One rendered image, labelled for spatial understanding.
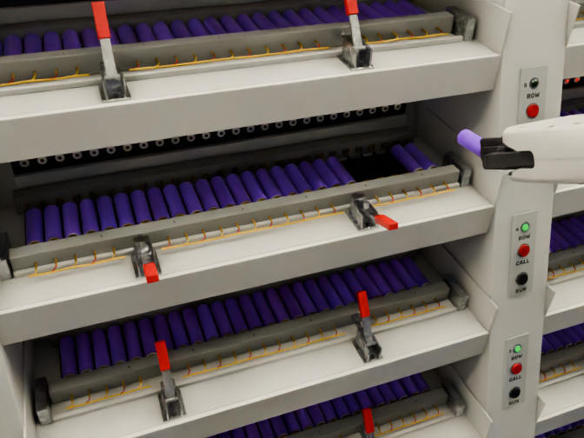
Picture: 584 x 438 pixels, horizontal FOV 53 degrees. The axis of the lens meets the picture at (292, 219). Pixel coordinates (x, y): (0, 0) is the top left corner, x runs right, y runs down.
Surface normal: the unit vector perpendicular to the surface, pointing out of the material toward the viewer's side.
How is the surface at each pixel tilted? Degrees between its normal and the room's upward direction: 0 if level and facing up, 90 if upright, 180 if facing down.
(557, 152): 90
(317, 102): 108
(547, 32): 90
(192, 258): 18
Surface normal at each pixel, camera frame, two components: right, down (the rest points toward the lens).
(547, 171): -0.87, 0.36
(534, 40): 0.34, 0.30
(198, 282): 0.35, 0.58
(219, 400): 0.03, -0.79
